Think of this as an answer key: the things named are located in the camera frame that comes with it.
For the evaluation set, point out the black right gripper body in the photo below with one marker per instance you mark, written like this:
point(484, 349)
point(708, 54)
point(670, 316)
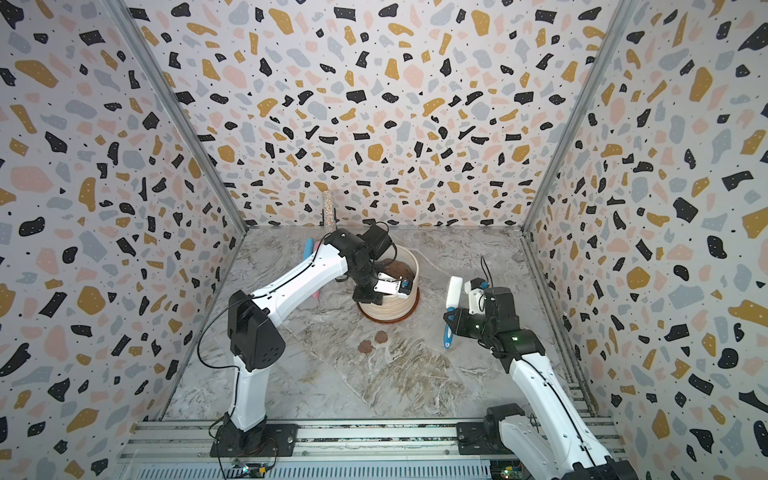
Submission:
point(475, 327)

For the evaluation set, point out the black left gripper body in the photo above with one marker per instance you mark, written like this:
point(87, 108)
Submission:
point(367, 294)

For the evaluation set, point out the white scrub brush blue handle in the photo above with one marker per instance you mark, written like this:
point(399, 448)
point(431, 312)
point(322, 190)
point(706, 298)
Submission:
point(453, 297)

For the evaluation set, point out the cream ribbed ceramic pot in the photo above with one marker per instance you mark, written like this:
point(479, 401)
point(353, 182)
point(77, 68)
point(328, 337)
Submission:
point(407, 256)

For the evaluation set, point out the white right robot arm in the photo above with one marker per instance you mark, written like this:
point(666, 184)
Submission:
point(548, 436)

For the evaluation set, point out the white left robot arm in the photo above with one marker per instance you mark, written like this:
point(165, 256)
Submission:
point(253, 320)

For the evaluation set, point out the fallen brown mud piece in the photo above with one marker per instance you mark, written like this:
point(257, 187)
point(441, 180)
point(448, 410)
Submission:
point(365, 347)
point(381, 337)

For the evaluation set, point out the terracotta plastic saucer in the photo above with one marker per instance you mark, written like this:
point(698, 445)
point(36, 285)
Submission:
point(393, 310)

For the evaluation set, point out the blue mesh-head scrubber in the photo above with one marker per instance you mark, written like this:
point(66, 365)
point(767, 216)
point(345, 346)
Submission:
point(308, 248)

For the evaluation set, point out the speckled upright tube brush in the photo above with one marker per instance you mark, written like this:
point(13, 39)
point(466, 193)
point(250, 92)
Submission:
point(329, 212)

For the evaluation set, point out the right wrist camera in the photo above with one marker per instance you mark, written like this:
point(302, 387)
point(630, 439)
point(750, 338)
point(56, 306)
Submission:
point(475, 291)

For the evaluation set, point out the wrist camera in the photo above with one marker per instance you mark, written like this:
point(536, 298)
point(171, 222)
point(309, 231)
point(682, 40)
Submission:
point(399, 287)
point(475, 291)

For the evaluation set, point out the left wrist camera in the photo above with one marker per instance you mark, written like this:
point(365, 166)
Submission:
point(399, 287)

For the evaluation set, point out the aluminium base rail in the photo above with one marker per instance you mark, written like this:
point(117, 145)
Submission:
point(319, 449)

